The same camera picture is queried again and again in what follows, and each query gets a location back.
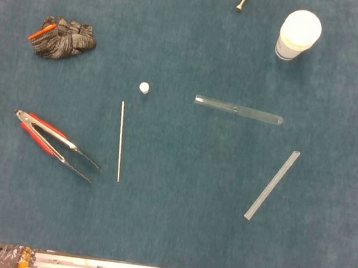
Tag stack of white paper cups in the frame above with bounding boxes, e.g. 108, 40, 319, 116
273, 7, 326, 66

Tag black grey work glove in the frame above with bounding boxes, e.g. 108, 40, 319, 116
25, 12, 100, 66

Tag small metal bolt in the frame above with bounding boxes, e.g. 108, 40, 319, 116
234, 0, 249, 15

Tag thin white stirring rod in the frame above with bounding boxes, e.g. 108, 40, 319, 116
110, 100, 131, 183

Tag clear flat plastic strip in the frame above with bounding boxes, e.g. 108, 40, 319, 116
243, 145, 301, 227

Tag crumpled clear plastic wrap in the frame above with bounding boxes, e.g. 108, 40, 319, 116
0, 242, 38, 268

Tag metal tongs with red handles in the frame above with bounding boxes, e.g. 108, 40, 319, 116
7, 109, 110, 185

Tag teal felt table cover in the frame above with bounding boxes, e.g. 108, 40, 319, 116
0, 0, 358, 268

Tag small white cap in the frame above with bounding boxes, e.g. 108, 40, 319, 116
137, 81, 151, 96

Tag clear glass test tube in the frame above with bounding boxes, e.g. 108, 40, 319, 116
193, 94, 286, 127

